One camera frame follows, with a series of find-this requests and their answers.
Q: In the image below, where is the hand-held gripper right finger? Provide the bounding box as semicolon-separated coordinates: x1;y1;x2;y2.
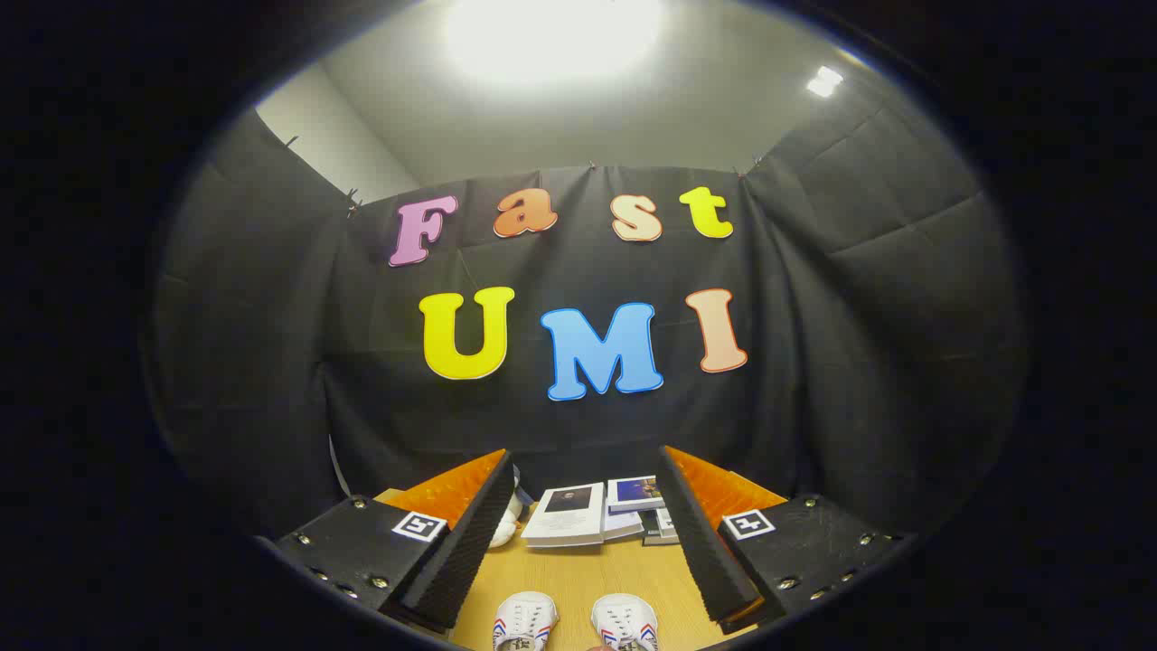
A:
655;445;907;634

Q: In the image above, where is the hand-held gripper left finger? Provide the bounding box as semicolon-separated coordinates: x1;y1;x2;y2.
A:
274;449;518;634

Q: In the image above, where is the white canvas shoe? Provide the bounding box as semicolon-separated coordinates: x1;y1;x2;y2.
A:
591;593;659;651
493;591;560;651

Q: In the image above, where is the white round plush toy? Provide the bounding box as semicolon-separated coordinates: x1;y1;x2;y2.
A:
488;491;525;550

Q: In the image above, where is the book with blue picture cover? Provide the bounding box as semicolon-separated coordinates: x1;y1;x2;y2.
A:
607;476;665;514

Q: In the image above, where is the white book with dark portrait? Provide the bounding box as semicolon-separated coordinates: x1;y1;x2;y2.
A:
522;484;605;550

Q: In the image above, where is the large bright ceiling light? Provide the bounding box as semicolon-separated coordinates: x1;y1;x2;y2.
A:
443;0;665;87

